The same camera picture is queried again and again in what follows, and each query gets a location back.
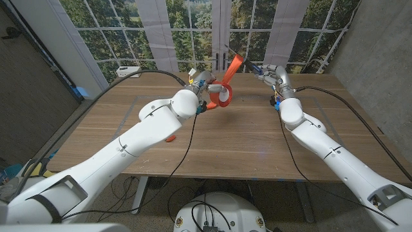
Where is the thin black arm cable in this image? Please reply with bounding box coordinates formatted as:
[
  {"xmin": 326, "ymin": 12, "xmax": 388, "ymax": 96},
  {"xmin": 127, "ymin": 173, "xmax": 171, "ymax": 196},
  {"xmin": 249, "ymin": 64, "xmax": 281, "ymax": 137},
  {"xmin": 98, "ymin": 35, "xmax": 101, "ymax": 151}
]
[
  {"xmin": 277, "ymin": 119, "xmax": 400, "ymax": 226},
  {"xmin": 61, "ymin": 112, "xmax": 199, "ymax": 222}
]

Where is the yellow and black object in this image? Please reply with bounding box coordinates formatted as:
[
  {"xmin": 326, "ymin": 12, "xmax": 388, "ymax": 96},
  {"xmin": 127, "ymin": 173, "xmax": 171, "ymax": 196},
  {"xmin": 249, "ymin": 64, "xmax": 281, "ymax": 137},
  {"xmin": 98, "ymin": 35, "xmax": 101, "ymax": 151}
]
[{"xmin": 22, "ymin": 157, "xmax": 55, "ymax": 179}]

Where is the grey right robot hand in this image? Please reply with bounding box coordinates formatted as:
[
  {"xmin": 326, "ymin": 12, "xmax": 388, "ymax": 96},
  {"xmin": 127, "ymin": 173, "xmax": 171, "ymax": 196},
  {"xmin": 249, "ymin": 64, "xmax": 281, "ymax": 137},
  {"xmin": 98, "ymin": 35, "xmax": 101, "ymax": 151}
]
[{"xmin": 256, "ymin": 64, "xmax": 295, "ymax": 97}]

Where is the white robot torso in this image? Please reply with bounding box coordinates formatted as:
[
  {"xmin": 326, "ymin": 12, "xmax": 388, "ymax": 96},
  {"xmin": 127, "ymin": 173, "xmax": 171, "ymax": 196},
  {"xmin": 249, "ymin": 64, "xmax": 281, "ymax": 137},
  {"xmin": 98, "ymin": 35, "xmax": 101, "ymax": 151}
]
[{"xmin": 173, "ymin": 191, "xmax": 267, "ymax": 232}]

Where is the black torso cable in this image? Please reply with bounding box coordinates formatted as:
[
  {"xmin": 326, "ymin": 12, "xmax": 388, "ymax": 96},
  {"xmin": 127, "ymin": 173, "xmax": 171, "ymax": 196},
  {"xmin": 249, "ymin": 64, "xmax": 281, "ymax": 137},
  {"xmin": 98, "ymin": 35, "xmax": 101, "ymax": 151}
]
[{"xmin": 189, "ymin": 200, "xmax": 232, "ymax": 231}]

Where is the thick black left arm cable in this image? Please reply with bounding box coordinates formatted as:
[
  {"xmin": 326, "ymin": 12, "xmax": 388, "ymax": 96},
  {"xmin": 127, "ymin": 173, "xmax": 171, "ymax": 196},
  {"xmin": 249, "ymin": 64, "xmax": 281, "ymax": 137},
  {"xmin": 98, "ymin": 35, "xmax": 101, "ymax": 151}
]
[{"xmin": 12, "ymin": 69, "xmax": 187, "ymax": 200}]

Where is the teal object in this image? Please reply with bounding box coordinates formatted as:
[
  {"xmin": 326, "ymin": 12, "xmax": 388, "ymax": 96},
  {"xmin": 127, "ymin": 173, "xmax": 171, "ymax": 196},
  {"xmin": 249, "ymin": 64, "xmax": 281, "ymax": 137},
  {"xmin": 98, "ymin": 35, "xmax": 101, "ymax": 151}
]
[{"xmin": 0, "ymin": 163, "xmax": 22, "ymax": 181}]

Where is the printed window forest backdrop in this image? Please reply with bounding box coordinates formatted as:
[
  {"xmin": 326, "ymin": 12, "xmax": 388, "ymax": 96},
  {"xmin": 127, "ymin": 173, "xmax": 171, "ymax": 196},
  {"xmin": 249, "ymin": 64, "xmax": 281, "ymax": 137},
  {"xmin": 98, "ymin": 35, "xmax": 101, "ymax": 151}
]
[{"xmin": 59, "ymin": 0, "xmax": 361, "ymax": 85}]

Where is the white power strip box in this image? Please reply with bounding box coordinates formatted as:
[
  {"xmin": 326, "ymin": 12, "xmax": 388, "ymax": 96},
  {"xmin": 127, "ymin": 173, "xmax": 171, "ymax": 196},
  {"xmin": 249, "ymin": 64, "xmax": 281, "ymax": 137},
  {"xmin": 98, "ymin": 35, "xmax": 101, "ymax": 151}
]
[{"xmin": 116, "ymin": 66, "xmax": 143, "ymax": 79}]

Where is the black door handle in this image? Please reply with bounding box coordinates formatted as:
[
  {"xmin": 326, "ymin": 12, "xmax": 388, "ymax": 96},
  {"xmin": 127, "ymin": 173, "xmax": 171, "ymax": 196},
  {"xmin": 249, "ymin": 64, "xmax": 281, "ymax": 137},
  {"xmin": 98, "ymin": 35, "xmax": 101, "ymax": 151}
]
[{"xmin": 1, "ymin": 26, "xmax": 22, "ymax": 40}]

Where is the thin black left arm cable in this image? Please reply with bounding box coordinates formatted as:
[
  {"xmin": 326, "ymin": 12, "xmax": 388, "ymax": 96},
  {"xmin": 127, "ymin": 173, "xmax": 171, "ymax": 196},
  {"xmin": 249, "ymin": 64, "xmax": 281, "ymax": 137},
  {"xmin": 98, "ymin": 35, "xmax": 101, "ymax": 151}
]
[{"xmin": 61, "ymin": 112, "xmax": 199, "ymax": 222}]

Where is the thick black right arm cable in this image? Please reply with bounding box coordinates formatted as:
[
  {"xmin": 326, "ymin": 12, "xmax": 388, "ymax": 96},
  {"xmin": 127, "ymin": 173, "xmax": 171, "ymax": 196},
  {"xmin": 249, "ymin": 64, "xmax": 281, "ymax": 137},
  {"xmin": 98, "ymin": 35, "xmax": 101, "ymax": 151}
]
[{"xmin": 294, "ymin": 85, "xmax": 412, "ymax": 183}]

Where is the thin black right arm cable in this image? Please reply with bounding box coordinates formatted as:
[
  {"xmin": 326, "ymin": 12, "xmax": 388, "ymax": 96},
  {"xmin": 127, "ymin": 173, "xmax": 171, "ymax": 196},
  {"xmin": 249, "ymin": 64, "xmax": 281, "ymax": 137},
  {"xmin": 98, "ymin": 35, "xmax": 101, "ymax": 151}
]
[{"xmin": 277, "ymin": 119, "xmax": 400, "ymax": 226}]

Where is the blue black handled screwdriver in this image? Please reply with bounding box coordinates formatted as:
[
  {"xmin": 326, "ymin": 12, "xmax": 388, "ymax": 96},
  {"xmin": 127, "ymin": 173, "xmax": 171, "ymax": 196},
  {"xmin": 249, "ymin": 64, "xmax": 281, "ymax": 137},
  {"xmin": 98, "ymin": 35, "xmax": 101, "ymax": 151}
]
[{"xmin": 224, "ymin": 44, "xmax": 263, "ymax": 75}]

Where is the grey sneaker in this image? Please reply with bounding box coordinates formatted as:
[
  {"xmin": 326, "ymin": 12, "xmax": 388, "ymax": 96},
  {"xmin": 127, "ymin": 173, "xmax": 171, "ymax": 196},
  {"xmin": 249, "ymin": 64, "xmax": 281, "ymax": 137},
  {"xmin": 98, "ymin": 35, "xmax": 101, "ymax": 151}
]
[{"xmin": 0, "ymin": 182, "xmax": 19, "ymax": 201}]

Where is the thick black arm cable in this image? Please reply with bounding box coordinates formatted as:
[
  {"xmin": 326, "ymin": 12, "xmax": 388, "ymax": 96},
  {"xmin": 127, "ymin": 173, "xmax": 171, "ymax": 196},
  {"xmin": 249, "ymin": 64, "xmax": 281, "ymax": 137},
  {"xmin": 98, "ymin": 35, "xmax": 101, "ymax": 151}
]
[
  {"xmin": 294, "ymin": 85, "xmax": 412, "ymax": 183},
  {"xmin": 12, "ymin": 69, "xmax": 187, "ymax": 200}
]

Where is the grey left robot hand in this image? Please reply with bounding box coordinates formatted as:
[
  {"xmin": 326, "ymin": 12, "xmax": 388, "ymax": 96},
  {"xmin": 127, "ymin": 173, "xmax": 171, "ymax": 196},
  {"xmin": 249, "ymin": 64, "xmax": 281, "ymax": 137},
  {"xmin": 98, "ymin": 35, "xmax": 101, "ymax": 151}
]
[{"xmin": 192, "ymin": 70, "xmax": 232, "ymax": 97}]

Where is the white table leg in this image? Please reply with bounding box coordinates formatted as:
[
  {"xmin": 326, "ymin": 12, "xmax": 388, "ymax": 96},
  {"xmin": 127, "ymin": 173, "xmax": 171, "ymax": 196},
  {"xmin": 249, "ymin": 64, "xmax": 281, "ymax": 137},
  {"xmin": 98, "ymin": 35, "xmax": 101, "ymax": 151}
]
[
  {"xmin": 131, "ymin": 176, "xmax": 149, "ymax": 215},
  {"xmin": 294, "ymin": 180, "xmax": 315, "ymax": 224}
]

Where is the black round base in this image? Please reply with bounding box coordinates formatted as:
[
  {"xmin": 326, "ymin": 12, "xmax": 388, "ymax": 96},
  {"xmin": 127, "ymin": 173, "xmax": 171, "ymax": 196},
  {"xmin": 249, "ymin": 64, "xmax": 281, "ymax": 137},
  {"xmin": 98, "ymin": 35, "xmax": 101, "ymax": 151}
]
[{"xmin": 147, "ymin": 176, "xmax": 171, "ymax": 190}]

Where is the orange ribbon spool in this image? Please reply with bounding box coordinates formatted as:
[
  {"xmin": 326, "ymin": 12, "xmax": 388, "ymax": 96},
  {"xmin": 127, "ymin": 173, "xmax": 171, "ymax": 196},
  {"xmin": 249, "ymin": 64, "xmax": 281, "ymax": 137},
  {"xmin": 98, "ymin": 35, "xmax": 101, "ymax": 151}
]
[{"xmin": 205, "ymin": 53, "xmax": 245, "ymax": 110}]

